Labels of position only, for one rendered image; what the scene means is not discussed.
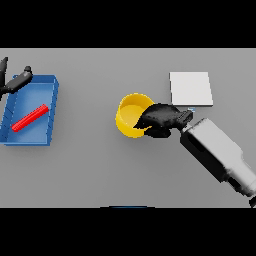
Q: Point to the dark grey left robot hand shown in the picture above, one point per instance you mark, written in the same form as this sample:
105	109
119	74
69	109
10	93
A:
17	82

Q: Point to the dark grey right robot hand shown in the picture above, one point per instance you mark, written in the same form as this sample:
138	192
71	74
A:
162	117

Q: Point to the yellow bowl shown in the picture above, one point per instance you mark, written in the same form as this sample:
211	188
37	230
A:
131	114

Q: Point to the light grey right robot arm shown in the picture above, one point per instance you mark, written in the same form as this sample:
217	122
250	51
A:
218	156

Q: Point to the red beaker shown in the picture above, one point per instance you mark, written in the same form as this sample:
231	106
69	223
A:
30	118

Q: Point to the pale square metallic scale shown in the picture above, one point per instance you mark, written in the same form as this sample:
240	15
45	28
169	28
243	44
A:
190	88

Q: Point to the blue tray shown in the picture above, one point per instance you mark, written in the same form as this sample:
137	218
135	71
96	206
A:
29	110

